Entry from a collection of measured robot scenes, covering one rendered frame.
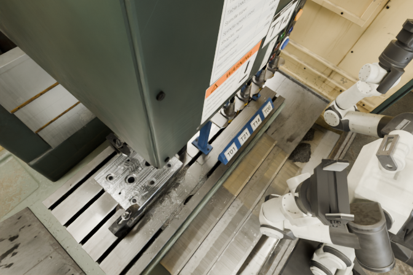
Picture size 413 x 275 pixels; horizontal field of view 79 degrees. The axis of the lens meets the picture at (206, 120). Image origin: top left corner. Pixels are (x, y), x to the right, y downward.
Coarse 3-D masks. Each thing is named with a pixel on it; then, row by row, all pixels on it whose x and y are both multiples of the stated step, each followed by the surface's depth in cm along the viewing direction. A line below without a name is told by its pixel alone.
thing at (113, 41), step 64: (0, 0) 36; (64, 0) 21; (128, 0) 16; (192, 0) 21; (64, 64) 37; (128, 64) 22; (192, 64) 29; (256, 64) 53; (128, 128) 36; (192, 128) 44
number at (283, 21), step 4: (292, 8) 47; (288, 12) 47; (284, 16) 46; (288, 16) 49; (280, 20) 46; (284, 20) 48; (280, 24) 48; (284, 24) 50; (280, 28) 49; (276, 32) 49
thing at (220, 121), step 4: (216, 116) 96; (220, 116) 96; (212, 120) 95; (216, 120) 95; (220, 120) 96; (224, 120) 96; (228, 120) 96; (216, 124) 95; (220, 124) 95; (224, 124) 95; (220, 128) 94
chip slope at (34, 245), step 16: (0, 224) 118; (16, 224) 120; (32, 224) 122; (0, 240) 113; (16, 240) 115; (32, 240) 118; (48, 240) 120; (0, 256) 109; (16, 256) 111; (32, 256) 113; (48, 256) 115; (64, 256) 117; (0, 272) 106; (16, 272) 107; (32, 272) 109; (48, 272) 111; (64, 272) 113; (80, 272) 115
